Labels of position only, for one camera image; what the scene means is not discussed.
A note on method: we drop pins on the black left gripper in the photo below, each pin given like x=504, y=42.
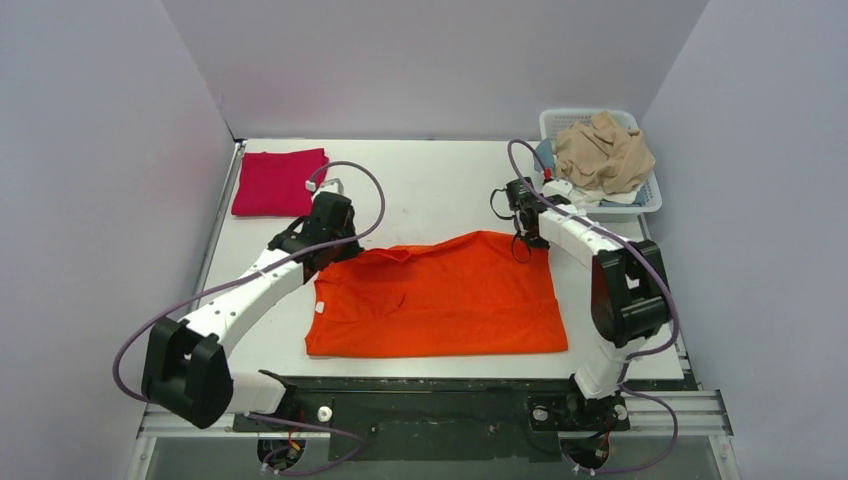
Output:
x=321, y=253

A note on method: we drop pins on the orange t-shirt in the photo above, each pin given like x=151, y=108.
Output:
x=475, y=294

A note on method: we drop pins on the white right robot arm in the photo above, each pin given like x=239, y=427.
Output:
x=609, y=288

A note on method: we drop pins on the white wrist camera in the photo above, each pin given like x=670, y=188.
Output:
x=331, y=185
x=558, y=187

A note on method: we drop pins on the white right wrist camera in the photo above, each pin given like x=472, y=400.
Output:
x=558, y=187

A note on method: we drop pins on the folded red t-shirt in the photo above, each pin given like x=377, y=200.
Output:
x=274, y=184

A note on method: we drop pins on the blue garment in basket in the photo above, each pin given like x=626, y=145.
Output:
x=544, y=151

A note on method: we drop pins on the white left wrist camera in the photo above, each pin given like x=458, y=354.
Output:
x=331, y=185

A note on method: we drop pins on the beige crumpled t-shirt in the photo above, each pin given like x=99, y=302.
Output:
x=602, y=154

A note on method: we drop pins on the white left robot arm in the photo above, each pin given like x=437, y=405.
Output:
x=187, y=367

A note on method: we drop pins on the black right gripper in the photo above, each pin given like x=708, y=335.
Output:
x=526, y=234

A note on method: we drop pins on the white garment in basket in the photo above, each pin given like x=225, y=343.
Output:
x=593, y=198

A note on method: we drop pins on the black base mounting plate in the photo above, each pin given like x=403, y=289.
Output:
x=423, y=419

